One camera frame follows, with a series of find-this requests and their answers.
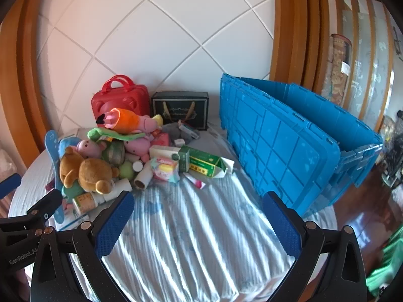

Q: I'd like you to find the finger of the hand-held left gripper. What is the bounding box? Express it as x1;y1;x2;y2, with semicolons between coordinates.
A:
0;174;22;199
0;189;63;232

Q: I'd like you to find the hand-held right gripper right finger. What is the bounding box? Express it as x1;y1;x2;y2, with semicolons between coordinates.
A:
262;191;367;302

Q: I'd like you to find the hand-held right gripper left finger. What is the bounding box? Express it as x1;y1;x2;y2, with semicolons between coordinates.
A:
30;191;135;302

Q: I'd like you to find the brown teddy bear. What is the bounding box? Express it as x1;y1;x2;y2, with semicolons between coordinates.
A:
59;147;120;195

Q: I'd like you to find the pink pig plush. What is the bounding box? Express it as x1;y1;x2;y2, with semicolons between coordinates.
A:
124;137;152;162

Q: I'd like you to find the blue plastic storage crate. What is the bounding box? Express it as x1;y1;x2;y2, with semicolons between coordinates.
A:
219;73;385;219

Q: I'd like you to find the white cloth-covered desktop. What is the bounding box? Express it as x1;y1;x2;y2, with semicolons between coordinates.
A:
8;116;339;302

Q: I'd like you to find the white bottle green label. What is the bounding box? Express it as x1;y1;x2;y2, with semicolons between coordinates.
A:
72;193;106;215

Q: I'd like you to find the green round plush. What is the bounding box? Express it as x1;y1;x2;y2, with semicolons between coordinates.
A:
120;161;135;178

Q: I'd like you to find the pink snack packet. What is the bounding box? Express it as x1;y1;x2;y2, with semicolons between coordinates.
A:
150;158;181;183

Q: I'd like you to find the pig plush in blue outfit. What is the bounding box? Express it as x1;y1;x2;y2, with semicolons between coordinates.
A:
58;137;108;161

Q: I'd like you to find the white and green box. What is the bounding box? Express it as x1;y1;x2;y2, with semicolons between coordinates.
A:
149;144;191;173

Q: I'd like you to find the small pink tube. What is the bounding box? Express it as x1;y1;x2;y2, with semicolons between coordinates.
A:
183;172;207;190

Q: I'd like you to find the orange carrot plush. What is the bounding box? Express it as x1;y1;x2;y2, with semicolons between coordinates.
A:
96;107;158;133

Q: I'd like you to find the green medicine box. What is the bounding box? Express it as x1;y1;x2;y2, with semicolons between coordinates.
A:
187;149;235;178

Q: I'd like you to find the grey plush toy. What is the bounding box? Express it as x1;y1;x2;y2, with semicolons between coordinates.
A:
162;122;189;142

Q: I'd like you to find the green cloth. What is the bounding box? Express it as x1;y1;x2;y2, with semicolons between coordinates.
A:
365;226;403;299

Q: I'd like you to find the red toy suitcase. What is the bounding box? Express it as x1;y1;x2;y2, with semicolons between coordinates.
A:
91;75;150;126

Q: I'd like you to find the black gift box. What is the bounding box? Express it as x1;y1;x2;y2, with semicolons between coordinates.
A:
151;91;210;131

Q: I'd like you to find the dark clutter pile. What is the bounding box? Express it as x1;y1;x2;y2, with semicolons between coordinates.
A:
378;110;403;189

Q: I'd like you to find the rolled patterned carpet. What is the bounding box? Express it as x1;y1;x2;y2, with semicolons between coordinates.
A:
321;34;352;104

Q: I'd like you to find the frosted glass sliding door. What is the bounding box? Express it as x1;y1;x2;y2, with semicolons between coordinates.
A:
330;0;398;129

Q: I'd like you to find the wooden door frame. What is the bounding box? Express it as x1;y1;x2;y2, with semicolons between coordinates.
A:
269;0;334;95
0;0;55;162

